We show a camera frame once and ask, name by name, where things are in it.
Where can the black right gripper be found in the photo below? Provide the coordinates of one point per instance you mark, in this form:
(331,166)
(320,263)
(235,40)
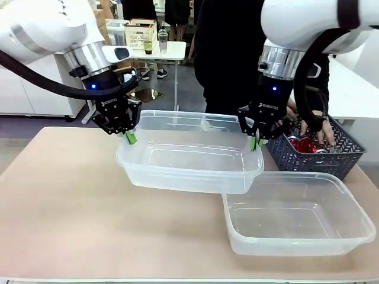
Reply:
(271,97)

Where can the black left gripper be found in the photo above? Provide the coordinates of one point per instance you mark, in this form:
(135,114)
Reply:
(108,94)

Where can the clear plastic bin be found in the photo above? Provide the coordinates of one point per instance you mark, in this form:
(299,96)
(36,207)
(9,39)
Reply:
(189,159)
(296,219)

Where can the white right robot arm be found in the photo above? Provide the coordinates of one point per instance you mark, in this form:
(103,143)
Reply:
(299,20)

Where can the person left forearm black sleeve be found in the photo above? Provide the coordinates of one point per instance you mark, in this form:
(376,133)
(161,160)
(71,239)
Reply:
(325,88)

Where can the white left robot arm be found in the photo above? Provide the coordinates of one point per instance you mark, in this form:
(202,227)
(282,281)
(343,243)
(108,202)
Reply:
(50,23)

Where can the dark grey perforated basket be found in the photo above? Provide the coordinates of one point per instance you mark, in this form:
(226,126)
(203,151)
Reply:
(349,148)

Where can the person right hand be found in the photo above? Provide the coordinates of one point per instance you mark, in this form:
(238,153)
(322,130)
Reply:
(292,108)

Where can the person left hand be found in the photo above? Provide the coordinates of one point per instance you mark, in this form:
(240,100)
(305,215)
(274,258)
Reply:
(327,133)

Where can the red drink can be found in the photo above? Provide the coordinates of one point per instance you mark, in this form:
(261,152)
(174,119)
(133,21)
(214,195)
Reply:
(307,145)
(292,141)

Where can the gold reflective floor plate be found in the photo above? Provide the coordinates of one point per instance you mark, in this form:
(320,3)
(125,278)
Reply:
(155,94)

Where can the silver drink can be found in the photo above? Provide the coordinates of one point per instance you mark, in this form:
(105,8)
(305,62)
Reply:
(331,150)

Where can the person torso in black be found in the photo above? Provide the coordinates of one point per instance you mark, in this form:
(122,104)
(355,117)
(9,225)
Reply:
(225,59)

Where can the plastic cup with green drink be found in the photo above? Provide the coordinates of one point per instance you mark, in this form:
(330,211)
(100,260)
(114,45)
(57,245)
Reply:
(148,45)

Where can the white folding table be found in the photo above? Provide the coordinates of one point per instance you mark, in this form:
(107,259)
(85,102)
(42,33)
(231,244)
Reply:
(171,48)

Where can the clear cup with dome lid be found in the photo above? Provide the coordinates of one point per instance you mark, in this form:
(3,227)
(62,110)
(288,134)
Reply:
(162,41)

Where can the white container with dark window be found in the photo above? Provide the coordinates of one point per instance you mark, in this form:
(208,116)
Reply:
(116,32)

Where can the white cabinet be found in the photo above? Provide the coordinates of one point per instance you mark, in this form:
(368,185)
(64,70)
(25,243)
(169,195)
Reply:
(35,94)

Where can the cardboard box stack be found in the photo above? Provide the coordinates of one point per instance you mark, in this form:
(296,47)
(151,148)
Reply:
(102,17)

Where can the background person in dark clothes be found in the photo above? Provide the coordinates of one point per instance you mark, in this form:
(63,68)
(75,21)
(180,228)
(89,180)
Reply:
(139,9)

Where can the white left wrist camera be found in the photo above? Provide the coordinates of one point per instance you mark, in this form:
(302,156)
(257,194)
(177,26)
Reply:
(117,54)

